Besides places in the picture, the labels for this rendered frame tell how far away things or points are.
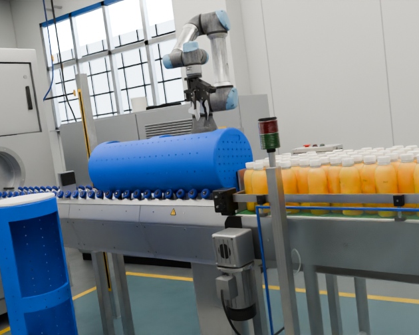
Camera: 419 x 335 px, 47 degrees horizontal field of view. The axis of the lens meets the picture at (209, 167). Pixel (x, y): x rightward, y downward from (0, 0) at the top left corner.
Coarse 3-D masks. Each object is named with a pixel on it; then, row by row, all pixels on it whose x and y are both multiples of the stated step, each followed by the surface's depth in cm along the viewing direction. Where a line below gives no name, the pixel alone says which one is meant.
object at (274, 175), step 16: (272, 176) 154; (272, 192) 155; (272, 208) 156; (272, 224) 157; (288, 240) 158; (288, 256) 157; (288, 272) 157; (288, 288) 157; (288, 304) 158; (288, 320) 159
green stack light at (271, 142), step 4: (276, 132) 153; (260, 136) 154; (264, 136) 153; (268, 136) 152; (272, 136) 152; (276, 136) 152; (260, 140) 155; (264, 140) 153; (268, 140) 152; (272, 140) 152; (276, 140) 153; (264, 144) 153; (268, 144) 152; (272, 144) 152; (276, 144) 152; (280, 144) 154; (264, 148) 153; (268, 148) 152; (272, 148) 152
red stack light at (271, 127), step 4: (272, 120) 152; (276, 120) 153; (260, 124) 153; (264, 124) 152; (268, 124) 152; (272, 124) 152; (276, 124) 153; (260, 128) 153; (264, 128) 152; (268, 128) 152; (272, 128) 152; (276, 128) 152; (260, 132) 154; (264, 132) 152; (268, 132) 152; (272, 132) 152
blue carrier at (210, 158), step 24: (120, 144) 247; (144, 144) 233; (168, 144) 221; (192, 144) 210; (216, 144) 202; (240, 144) 214; (96, 168) 251; (120, 168) 239; (144, 168) 228; (168, 168) 217; (192, 168) 208; (216, 168) 201; (240, 168) 213
